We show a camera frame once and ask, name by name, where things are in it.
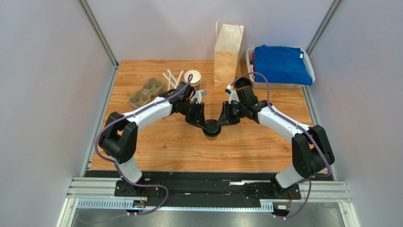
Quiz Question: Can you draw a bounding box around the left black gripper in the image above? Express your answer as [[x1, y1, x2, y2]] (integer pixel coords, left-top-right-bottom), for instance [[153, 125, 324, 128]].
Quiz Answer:
[[180, 101, 208, 130]]

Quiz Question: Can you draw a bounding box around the black plastic cup lid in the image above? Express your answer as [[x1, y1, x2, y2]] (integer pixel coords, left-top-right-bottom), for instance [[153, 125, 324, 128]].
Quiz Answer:
[[202, 119, 221, 133]]

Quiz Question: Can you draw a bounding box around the single paper coffee cup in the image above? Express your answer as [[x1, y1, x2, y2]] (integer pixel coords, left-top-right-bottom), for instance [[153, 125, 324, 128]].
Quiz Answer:
[[204, 132, 220, 141]]

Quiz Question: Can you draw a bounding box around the stack of paper cups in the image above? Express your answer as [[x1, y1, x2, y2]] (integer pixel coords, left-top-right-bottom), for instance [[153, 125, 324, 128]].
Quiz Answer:
[[184, 70, 202, 87]]

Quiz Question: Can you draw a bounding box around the cardboard cup carrier tray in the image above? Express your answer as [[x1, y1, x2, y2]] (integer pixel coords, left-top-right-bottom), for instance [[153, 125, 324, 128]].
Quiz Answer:
[[128, 77, 164, 109]]

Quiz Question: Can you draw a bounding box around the brown paper bag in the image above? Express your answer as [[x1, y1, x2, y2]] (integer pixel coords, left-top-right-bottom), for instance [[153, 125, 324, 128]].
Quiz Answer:
[[214, 19, 244, 88]]

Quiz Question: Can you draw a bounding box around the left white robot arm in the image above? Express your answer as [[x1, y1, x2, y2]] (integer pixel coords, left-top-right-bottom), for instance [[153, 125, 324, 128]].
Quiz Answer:
[[95, 82, 207, 188]]

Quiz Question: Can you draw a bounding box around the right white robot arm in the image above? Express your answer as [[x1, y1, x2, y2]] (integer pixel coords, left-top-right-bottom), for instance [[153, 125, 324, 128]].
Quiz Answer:
[[215, 85, 335, 197]]

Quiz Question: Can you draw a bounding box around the stack of black lids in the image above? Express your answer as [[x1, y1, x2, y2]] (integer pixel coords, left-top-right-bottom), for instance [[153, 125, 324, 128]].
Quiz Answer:
[[235, 77, 252, 89]]

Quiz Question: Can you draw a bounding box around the white wrapped straw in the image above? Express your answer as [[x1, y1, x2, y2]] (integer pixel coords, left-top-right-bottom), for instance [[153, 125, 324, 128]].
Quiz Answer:
[[176, 70, 184, 86], [162, 71, 178, 90], [167, 69, 179, 88]]

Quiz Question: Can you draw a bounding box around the white plastic basket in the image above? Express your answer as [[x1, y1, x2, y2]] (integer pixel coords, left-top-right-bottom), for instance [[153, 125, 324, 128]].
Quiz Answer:
[[245, 47, 316, 89]]

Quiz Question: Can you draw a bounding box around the blue folded towel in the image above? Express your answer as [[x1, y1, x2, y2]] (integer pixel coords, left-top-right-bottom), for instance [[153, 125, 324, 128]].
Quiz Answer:
[[253, 44, 314, 86]]

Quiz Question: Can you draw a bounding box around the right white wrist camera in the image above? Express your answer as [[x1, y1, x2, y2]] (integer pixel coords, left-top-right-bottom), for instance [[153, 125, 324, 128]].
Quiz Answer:
[[225, 85, 239, 103]]

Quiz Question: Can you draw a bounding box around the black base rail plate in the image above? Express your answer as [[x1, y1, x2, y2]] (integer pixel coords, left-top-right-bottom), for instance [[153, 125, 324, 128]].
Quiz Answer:
[[85, 170, 334, 209]]

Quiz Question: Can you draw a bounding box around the white slotted cable duct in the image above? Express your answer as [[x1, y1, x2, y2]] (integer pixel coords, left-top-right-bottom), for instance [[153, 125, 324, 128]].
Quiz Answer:
[[77, 198, 274, 212]]

